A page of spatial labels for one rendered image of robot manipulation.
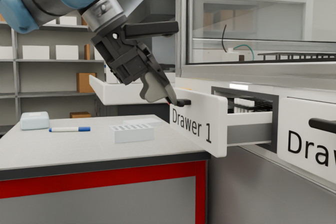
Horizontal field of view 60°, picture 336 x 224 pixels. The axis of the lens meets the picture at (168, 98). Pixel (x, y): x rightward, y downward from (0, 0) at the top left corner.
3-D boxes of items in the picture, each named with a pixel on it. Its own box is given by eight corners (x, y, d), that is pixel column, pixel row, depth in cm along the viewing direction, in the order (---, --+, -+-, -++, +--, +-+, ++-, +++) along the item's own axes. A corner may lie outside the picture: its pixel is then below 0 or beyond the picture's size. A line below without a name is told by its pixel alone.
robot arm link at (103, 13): (110, -1, 62) (115, -11, 54) (123, 18, 63) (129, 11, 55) (81, 19, 60) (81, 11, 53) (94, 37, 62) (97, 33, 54)
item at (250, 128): (222, 147, 54) (223, 115, 54) (177, 122, 79) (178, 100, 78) (381, 133, 66) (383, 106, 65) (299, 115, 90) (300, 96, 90)
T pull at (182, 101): (179, 107, 61) (179, 101, 61) (168, 103, 68) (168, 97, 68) (195, 106, 62) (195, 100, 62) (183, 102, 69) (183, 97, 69)
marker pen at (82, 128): (48, 132, 99) (48, 128, 99) (49, 131, 101) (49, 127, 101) (90, 131, 101) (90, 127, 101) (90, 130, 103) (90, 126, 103)
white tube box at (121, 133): (114, 143, 85) (114, 130, 85) (108, 137, 93) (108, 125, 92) (154, 139, 90) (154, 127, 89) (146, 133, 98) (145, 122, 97)
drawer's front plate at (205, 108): (218, 158, 52) (219, 98, 51) (169, 127, 80) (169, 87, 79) (226, 157, 53) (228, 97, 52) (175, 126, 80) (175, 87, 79)
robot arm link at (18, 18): (4, -20, 41) (66, -45, 47) (-15, -2, 49) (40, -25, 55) (38, 31, 44) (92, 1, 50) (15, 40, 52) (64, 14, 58)
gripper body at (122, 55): (122, 86, 64) (88, 40, 61) (153, 64, 66) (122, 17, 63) (128, 88, 57) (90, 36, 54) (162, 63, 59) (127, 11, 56)
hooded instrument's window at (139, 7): (105, 83, 140) (102, -15, 135) (90, 74, 309) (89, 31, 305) (300, 80, 173) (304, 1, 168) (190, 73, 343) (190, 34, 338)
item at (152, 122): (131, 128, 106) (131, 124, 105) (122, 124, 113) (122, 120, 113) (162, 125, 112) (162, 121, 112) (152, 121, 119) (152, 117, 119)
